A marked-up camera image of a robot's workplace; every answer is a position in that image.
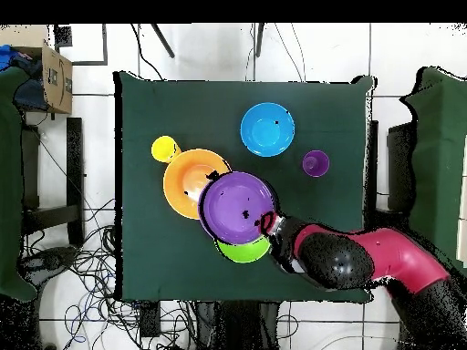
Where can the green cloth side table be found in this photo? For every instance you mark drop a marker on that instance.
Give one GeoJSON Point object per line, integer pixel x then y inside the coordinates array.
{"type": "Point", "coordinates": [437, 164]}
{"type": "Point", "coordinates": [9, 182]}

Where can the black power strip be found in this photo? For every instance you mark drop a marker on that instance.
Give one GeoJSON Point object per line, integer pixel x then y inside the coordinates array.
{"type": "Point", "coordinates": [149, 321]}

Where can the black metal frame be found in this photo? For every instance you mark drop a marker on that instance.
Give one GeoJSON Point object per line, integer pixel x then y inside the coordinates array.
{"type": "Point", "coordinates": [105, 43]}

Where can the black stool frame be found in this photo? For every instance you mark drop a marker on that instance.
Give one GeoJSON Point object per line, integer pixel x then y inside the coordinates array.
{"type": "Point", "coordinates": [74, 182]}
{"type": "Point", "coordinates": [399, 167]}

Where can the large green bowl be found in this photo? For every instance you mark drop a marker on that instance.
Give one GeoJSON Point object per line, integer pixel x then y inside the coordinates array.
{"type": "Point", "coordinates": [242, 253]}

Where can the blue cloth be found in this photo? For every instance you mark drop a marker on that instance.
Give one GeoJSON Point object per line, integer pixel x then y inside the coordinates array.
{"type": "Point", "coordinates": [7, 54]}

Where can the large blue bowl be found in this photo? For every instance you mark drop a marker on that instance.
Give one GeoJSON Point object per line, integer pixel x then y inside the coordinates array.
{"type": "Point", "coordinates": [267, 129]}

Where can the dark green tablecloth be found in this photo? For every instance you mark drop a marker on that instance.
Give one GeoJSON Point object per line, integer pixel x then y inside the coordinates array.
{"type": "Point", "coordinates": [153, 109]}

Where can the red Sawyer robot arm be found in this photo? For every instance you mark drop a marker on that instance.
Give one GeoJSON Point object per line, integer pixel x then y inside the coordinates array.
{"type": "Point", "coordinates": [386, 251]}

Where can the black pedestal leg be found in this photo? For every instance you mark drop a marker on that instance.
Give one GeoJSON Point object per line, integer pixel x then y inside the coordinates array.
{"type": "Point", "coordinates": [51, 260]}

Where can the black tripod leg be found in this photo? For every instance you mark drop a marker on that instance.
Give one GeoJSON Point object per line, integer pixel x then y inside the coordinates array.
{"type": "Point", "coordinates": [259, 40]}
{"type": "Point", "coordinates": [163, 41]}

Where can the purple cup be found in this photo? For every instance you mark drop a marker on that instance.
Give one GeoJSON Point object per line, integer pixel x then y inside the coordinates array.
{"type": "Point", "coordinates": [315, 163]}

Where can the cardboard box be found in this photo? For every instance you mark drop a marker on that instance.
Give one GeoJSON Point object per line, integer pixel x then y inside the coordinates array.
{"type": "Point", "coordinates": [56, 80]}

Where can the large purple bowl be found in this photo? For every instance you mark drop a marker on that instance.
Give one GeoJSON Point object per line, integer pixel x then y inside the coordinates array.
{"type": "Point", "coordinates": [233, 207]}

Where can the large orange bowl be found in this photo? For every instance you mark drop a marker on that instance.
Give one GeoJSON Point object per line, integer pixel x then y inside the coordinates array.
{"type": "Point", "coordinates": [175, 197]}

